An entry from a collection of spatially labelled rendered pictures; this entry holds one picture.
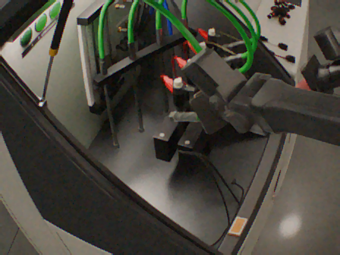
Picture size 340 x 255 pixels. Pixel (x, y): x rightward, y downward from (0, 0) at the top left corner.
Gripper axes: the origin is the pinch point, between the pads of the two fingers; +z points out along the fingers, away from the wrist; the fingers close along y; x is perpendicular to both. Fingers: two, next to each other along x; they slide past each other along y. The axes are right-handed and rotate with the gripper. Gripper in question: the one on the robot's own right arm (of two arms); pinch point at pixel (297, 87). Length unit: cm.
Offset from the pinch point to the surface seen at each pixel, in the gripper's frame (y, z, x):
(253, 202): -18.7, 20.2, 14.2
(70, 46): 38, 39, 19
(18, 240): -11, 162, 60
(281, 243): -88, 85, -30
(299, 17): 2, 36, -73
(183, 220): -16.0, 39.8, 22.0
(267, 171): -16.9, 21.9, 4.2
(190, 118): 8.1, 16.2, 18.0
